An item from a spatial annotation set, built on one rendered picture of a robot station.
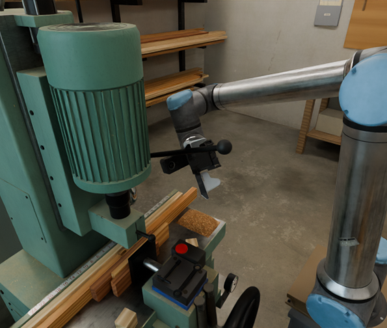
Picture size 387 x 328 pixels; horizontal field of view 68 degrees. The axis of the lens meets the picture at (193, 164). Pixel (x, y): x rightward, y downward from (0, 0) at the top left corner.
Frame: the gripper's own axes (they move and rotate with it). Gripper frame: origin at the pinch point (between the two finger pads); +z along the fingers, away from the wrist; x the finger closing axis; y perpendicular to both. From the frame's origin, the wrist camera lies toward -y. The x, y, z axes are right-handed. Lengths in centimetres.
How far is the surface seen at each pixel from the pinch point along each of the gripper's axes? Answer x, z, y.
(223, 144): -6.2, 5.7, 8.0
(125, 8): -105, -278, -17
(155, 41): -61, -251, 1
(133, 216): 5.6, -1.2, -18.6
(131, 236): 9.5, 1.4, -20.4
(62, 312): 16.6, 11.2, -38.5
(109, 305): 22.3, 7.0, -30.5
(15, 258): 14, -21, -66
